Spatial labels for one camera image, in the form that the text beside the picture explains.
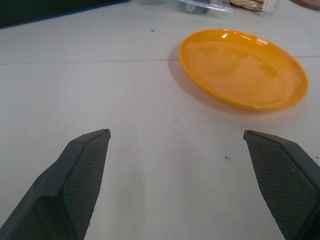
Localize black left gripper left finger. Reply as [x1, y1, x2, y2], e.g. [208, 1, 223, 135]
[0, 128, 112, 240]

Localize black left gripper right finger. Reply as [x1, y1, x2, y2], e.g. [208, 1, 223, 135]
[243, 129, 320, 240]

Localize orange plate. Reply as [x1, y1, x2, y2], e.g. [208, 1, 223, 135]
[179, 28, 310, 112]

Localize dark blue-edged board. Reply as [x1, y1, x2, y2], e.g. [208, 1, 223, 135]
[0, 0, 131, 30]

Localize woven wicker basket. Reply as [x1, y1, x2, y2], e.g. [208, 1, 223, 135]
[228, 0, 279, 13]

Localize brown round object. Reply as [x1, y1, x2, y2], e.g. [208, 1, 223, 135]
[292, 0, 320, 10]

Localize clear plastic bag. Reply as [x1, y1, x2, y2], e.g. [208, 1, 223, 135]
[174, 0, 233, 16]

